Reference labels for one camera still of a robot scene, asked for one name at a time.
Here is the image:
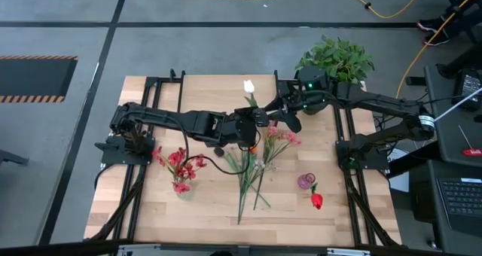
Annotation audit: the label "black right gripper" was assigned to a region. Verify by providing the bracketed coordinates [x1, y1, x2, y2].
[265, 81, 303, 133]

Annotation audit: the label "dark furniture foot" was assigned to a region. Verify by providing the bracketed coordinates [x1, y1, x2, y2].
[0, 149, 30, 167]

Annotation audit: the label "black hazard-striped floor mat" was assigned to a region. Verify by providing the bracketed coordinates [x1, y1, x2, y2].
[0, 55, 79, 104]

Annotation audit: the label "silver bracket plate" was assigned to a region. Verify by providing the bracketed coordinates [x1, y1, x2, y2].
[326, 247, 372, 256]
[117, 243, 162, 256]

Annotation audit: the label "pink artificial flower bunch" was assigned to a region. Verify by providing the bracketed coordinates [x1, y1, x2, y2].
[252, 120, 302, 211]

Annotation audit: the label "wooden shelf with black frame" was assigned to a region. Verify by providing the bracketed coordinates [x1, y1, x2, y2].
[176, 69, 282, 116]

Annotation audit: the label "red-handled screwdriver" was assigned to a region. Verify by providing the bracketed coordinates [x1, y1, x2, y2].
[457, 124, 482, 158]

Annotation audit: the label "red artificial flower bunch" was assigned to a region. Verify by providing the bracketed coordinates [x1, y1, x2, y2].
[151, 145, 209, 195]

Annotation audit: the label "white cable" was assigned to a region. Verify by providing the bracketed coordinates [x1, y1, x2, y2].
[432, 87, 482, 122]

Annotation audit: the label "yellow extension cable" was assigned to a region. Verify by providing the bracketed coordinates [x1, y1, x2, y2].
[394, 0, 482, 99]
[314, 0, 429, 20]

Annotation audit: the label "clear glass vase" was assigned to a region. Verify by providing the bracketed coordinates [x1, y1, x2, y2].
[173, 180, 197, 201]

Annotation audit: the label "white artificial tulip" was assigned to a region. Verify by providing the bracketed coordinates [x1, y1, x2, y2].
[243, 79, 260, 108]

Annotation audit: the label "dark grey desk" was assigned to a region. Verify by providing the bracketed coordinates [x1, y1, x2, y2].
[424, 64, 482, 169]

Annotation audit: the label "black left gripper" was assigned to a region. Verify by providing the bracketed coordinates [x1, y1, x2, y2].
[225, 107, 271, 148]

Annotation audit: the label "red artificial tulip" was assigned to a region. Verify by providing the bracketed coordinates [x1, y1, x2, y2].
[309, 183, 324, 211]

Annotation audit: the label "potted green plant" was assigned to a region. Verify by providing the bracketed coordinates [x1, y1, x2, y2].
[294, 35, 376, 116]

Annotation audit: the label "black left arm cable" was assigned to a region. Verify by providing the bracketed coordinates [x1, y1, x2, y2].
[182, 130, 263, 176]

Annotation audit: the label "orange artificial tulip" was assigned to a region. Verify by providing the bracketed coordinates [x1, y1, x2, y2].
[237, 145, 258, 226]

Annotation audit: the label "black handheld screen device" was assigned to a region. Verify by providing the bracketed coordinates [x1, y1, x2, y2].
[453, 68, 482, 113]

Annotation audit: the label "black aluminium table frame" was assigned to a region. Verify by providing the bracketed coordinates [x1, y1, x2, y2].
[84, 68, 403, 248]

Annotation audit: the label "white paper sheet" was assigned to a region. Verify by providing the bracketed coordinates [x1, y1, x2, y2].
[386, 147, 410, 194]

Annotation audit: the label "laptop keyboard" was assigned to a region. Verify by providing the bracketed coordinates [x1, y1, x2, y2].
[435, 176, 482, 237]

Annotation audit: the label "black rig crossbar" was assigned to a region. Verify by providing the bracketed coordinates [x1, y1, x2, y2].
[0, 239, 482, 256]

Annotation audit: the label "person's shoe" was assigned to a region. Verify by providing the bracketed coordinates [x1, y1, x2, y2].
[423, 31, 452, 47]
[416, 17, 441, 33]

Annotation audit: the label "black stand legs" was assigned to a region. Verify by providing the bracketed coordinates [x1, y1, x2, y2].
[436, 37, 482, 80]

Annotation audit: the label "purple glass vase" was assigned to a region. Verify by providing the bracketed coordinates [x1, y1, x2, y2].
[297, 172, 316, 190]

